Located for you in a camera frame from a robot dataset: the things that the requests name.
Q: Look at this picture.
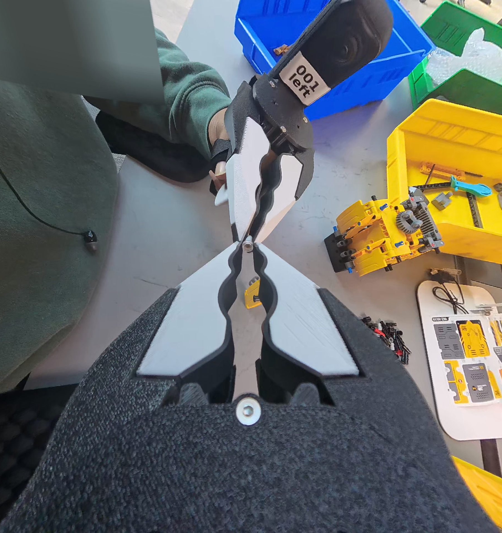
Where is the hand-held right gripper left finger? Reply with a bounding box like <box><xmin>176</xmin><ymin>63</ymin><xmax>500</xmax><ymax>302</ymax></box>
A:
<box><xmin>136</xmin><ymin>243</ymin><xmax>242</xmax><ymax>380</ymax></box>

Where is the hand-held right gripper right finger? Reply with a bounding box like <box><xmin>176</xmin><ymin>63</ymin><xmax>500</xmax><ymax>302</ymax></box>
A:
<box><xmin>253</xmin><ymin>243</ymin><xmax>361</xmax><ymax>379</ymax></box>

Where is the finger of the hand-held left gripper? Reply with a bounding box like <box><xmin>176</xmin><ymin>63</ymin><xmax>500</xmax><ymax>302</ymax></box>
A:
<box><xmin>225</xmin><ymin>117</ymin><xmax>272</xmax><ymax>243</ymax></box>
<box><xmin>251</xmin><ymin>155</ymin><xmax>305</xmax><ymax>244</ymax></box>

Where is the yellow lego beam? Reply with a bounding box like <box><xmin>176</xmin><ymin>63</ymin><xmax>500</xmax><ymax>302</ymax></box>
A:
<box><xmin>245</xmin><ymin>276</ymin><xmax>263</xmax><ymax>310</ymax></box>

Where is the yellow lego model black base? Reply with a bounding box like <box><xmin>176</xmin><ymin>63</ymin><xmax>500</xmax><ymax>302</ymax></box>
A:
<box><xmin>324</xmin><ymin>196</ymin><xmax>445</xmax><ymax>277</ymax></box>

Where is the person's left forearm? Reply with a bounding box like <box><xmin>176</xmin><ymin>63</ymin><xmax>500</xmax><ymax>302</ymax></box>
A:
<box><xmin>85</xmin><ymin>29</ymin><xmax>233</xmax><ymax>161</ymax></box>

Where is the pile of red black lego pins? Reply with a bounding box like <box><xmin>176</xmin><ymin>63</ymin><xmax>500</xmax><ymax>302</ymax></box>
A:
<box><xmin>361</xmin><ymin>316</ymin><xmax>412</xmax><ymax>365</ymax></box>

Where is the black long lego beam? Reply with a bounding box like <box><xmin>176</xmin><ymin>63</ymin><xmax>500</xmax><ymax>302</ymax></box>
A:
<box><xmin>412</xmin><ymin>178</ymin><xmax>485</xmax><ymax>192</ymax></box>
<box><xmin>466</xmin><ymin>192</ymin><xmax>485</xmax><ymax>230</ymax></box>

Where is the lego sticker sheet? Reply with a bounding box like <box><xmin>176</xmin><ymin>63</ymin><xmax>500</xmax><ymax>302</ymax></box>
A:
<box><xmin>432</xmin><ymin>312</ymin><xmax>502</xmax><ymax>405</ymax></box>

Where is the teal lego brick separator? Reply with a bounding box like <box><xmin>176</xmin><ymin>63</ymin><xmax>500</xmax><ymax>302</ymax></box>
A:
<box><xmin>450</xmin><ymin>175</ymin><xmax>493</xmax><ymax>198</ymax></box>

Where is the person's left hand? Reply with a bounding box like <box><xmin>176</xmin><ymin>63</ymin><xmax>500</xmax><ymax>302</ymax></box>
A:
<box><xmin>208</xmin><ymin>108</ymin><xmax>230</xmax><ymax>189</ymax></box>

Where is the blue parts bin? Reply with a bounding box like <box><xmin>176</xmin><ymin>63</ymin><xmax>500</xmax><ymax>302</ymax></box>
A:
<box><xmin>234</xmin><ymin>0</ymin><xmax>437</xmax><ymax>121</ymax></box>

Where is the white rounded board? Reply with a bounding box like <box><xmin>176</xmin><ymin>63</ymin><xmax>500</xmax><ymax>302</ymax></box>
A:
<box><xmin>417</xmin><ymin>280</ymin><xmax>502</xmax><ymax>441</ymax></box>

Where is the person's green sweatshirt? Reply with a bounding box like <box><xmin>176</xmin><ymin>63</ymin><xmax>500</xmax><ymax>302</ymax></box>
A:
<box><xmin>0</xmin><ymin>77</ymin><xmax>118</xmax><ymax>396</ymax></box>

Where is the yellow parts bin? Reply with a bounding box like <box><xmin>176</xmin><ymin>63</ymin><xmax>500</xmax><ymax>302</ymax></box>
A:
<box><xmin>386</xmin><ymin>99</ymin><xmax>502</xmax><ymax>267</ymax></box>
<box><xmin>453</xmin><ymin>456</ymin><xmax>502</xmax><ymax>533</ymax></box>

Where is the green parts bin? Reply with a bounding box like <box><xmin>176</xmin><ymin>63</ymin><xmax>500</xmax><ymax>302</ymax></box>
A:
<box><xmin>408</xmin><ymin>0</ymin><xmax>502</xmax><ymax>119</ymax></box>

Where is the clear bubble wrap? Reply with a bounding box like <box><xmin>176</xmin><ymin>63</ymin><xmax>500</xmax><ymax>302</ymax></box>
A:
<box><xmin>426</xmin><ymin>27</ymin><xmax>502</xmax><ymax>88</ymax></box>

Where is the black string bundle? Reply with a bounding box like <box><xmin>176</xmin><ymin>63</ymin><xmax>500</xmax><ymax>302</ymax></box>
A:
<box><xmin>428</xmin><ymin>268</ymin><xmax>470</xmax><ymax>315</ymax></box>

